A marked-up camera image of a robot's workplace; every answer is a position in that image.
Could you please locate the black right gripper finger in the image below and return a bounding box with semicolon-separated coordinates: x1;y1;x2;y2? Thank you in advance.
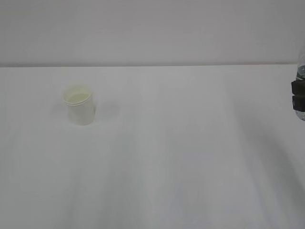
291;80;305;95
292;95;305;111

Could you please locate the clear water bottle green label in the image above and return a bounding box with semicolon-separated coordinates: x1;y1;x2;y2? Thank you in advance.
295;50;305;121

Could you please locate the white paper cup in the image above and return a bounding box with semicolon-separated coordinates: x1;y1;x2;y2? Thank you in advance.
63;85;95;125

